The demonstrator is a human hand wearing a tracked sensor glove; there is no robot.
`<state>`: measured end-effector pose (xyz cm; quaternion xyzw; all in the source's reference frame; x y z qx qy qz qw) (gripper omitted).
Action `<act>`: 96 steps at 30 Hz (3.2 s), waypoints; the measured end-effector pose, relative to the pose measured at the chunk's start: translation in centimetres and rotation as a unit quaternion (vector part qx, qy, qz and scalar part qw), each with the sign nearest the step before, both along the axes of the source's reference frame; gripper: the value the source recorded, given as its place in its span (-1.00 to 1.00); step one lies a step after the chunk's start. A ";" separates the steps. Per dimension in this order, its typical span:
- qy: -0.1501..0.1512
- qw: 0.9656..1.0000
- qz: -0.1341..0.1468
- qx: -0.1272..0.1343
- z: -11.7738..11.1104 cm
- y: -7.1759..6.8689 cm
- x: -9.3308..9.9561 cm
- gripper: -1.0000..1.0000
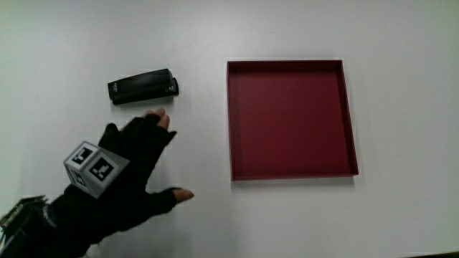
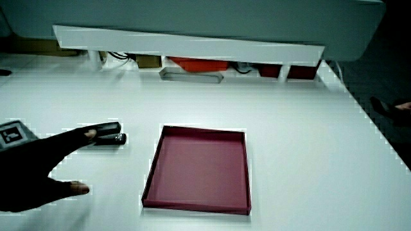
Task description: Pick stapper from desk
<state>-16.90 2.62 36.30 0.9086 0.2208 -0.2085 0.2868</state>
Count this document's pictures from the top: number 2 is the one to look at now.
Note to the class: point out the person's left hand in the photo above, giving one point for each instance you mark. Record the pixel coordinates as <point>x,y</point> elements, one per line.
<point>29,173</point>

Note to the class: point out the red shallow tray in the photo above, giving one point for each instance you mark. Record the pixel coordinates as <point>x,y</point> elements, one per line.
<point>199,170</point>

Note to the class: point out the large cardboard box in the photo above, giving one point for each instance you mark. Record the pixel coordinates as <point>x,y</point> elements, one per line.
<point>32,46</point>

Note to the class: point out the white desk shelf riser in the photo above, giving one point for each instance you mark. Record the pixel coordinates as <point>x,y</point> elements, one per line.
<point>160,43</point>

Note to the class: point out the orange box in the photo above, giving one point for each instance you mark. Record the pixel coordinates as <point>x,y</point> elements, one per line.
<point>199,65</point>

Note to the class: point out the dark red box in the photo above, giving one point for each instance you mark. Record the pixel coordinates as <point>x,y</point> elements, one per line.
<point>269,70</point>
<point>302,72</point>

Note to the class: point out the small black object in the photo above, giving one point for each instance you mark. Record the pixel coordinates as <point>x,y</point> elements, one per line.
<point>4,72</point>

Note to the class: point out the black stapler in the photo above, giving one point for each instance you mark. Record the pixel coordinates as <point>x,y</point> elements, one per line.
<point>110,129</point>

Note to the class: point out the white desk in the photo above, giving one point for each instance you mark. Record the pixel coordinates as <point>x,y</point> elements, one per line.
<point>305,144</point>

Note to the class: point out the grey-green partition panel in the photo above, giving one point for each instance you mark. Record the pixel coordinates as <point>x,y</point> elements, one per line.
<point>192,16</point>

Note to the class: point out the small cardboard box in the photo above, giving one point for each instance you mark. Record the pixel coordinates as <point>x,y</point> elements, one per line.
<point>148,61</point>

